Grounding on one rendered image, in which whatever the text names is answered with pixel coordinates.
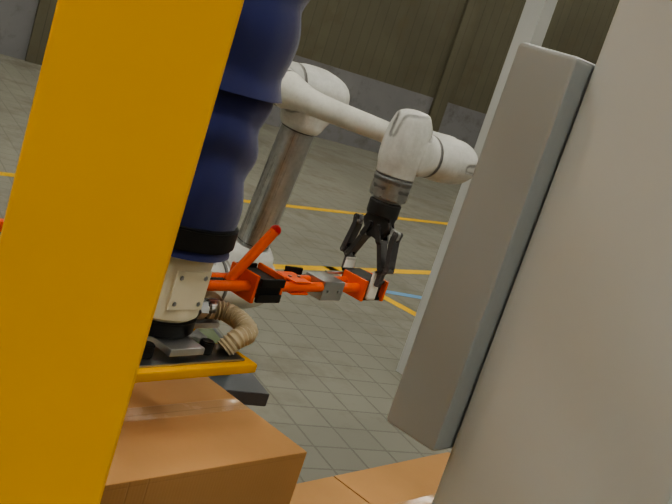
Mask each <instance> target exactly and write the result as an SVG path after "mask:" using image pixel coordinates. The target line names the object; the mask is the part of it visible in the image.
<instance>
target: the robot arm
mask: <svg viewBox="0 0 672 504"><path fill-rule="evenodd" d="M281 96H282V103H281V104H278V103H274V104H273V105H275V106H277V107H280V108H281V113H280V118H281V122H282V123H281V126H280V128H279V131H278V133H277V136H276V138H275V141H274V144H273V146H272V149H271V151H270V154H269V156H268V159H267V161H266V164H265V166H264V169H263V171H262V174H261V176H260V179H259V181H258V184H257V187H256V189H255V192H254V194H253V197H252V199H251V202H250V204H249V207H248V209H247V212H246V214H245V217H244V219H243V222H242V224H241V227H240V230H239V233H238V236H237V240H236V243H235V246H234V249H233V251H231V252H229V259H228V260H226V261H224V262H218V263H213V266H212V269H211V272H220V273H228V272H229V271H230V268H231V265H232V262H233V261H235V262H239V261H240V260H241V259H242V258H243V257H244V255H245V254H246V253H247V252H248V251H249V250H250V249H251V248H252V247H253V246H254V245H255V244H256V243H257V242H258V241H259V240H260V238H261V237H262V236H263V235H264V234H265V233H266V232H267V231H268V230H269V229H270V228H271V226H273V225H278V224H279V222H280V219H281V217H282V214H283V212H284V209H285V207H286V204H287V202H288V200H289V197H290V195H291V192H292V190H293V187H294V185H295V182H296V180H297V178H298V175H299V173H300V170H301V168H302V165H303V163H304V160H305V158H306V156H307V153H308V151H309V148H310V146H311V143H312V141H313V138H314V136H318V135H319V134H320V133H321V132H322V131H323V130H324V129H325V128H326V127H327V125H328V124H329V123H330V124H332V125H335V126H338V127H340V128H343V129H346V130H348V131H351V132H354V133H357V134H359V135H362V136H365V137H367V138H370V139H373V140H376V141H378V142H381V145H380V149H379V153H378V162H377V168H376V171H375V173H374V178H373V181H372V184H371V187H370V190H369V192H370V193H371V194H373V195H374V196H371V197H370V199H369V202H368V205H367V213H366V214H365V215H364V214H359V213H355V214H354V217H353V222H352V224H351V226H350V228H349V230H348V232H347V234H346V236H345V238H344V240H343V242H342V244H341V246H340V250H341V251H343V253H344V255H345V257H344V260H343V263H342V266H341V268H343V267H348V268H353V267H354V264H355V261H356V258H355V257H356V256H355V254H356V253H357V252H358V251H359V249H360V248H361V247H362V246H363V244H364V243H365V242H366V241H367V240H368V238H370V237H371V236H372V237H373V238H374V239H375V243H376V244H377V271H373V274H372V277H371V280H370V283H369V286H368V289H367V292H366V296H365V299H366V300H374V299H375V296H376V293H377V290H378V287H381V286H382V283H383V280H384V277H385V275H386V274H393V273H394V270H395V264H396V259H397V254H398V248H399V243H400V241H401V239H402V237H403V233H401V232H397V231H396V230H395V229H394V223H395V221H396V220H397V219H398V216H399V213H400V210H401V205H400V204H405V203H406V202H407V199H408V196H409V193H410V190H411V187H412V185H413V181H414V179H415V177H422V178H425V179H427V180H430V181H434V182H438V183H443V184H460V183H464V182H466V181H468V180H470V179H471V178H472V176H473V174H474V171H475V168H476V165H477V162H478V157H477V154H476V152H475V151H474V150H473V148H472V147H471V146H469V145H468V144H467V143H465V142H463V141H461V140H458V139H456V138H455V137H453V136H450V135H446V134H442V133H439V132H436V131H433V126H432V120H431V117H430V116H429V115H428V114H425V113H423V112H421V111H418V110H414V109H401V110H398V111H397V112H396V114H395V115H394V117H393V118H392V120H391V121H390V122H388V121H386V120H383V119H381V118H379V117H376V116H374V115H371V114H369V113H367V112H364V111H362V110H359V109H357V108H355V107H352V106H350V105H349V101H350V94H349V90H348V88H347V86H346V85H345V84H344V82H343V81H342V80H340V79H339V78H338V77H336V76H335V75H333V74H332V73H330V72H329V71H327V70H325V69H322V68H319V67H316V66H313V65H310V64H305V63H298V62H294V61H292V63H291V65H290V67H289V68H288V70H287V72H286V74H285V76H284V78H283V79H282V84H281ZM363 223H364V225H365V226H364V227H363V228H362V230H361V231H360V229H361V227H362V225H363ZM359 231H360V232H359ZM358 233H360V234H359V235H358ZM389 234H391V235H390V236H389ZM357 235H358V236H357ZM356 237H357V238H356ZM389 237H390V240H389ZM382 240H383V241H382ZM388 243H389V244H388ZM387 244H388V249H387ZM269 246H270V245H269ZM269 246H268V247H267V248H266V249H265V250H264V251H263V252H262V253H261V254H260V255H259V256H258V257H257V259H256V260H255V261H254V262H253V263H257V267H258V264H259V263H263V264H265V265H266V266H268V267H270V268H272V269H273V270H275V267H274V266H273V260H274V258H273V254H272V251H271V249H270V247H269ZM275 271H276V270H275ZM214 292H216V293H217V294H219V295H220V296H221V298H222V299H223V301H225V302H230V304H234V305H235V306H238V307H239V308H241V309H249V308H254V307H257V306H260V305H262V304H264V303H255V302H254V300H255V298H254V300H253V303H249V302H247V301H246V300H244V299H242V298H241V297H239V296H238V295H236V294H234V293H233V292H231V291H214Z"/></svg>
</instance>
